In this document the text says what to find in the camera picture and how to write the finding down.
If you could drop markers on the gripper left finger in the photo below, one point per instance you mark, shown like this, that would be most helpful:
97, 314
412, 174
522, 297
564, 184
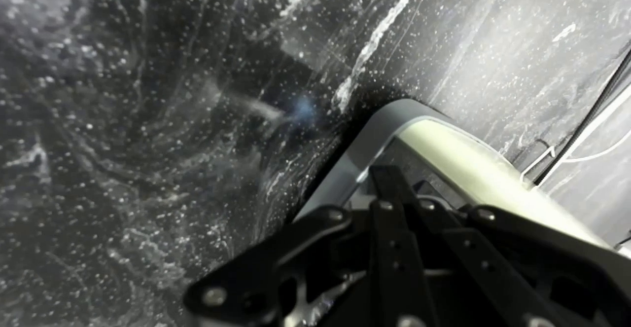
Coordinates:
394, 248

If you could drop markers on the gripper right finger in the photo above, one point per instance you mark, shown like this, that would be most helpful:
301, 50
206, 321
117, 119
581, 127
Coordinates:
493, 268

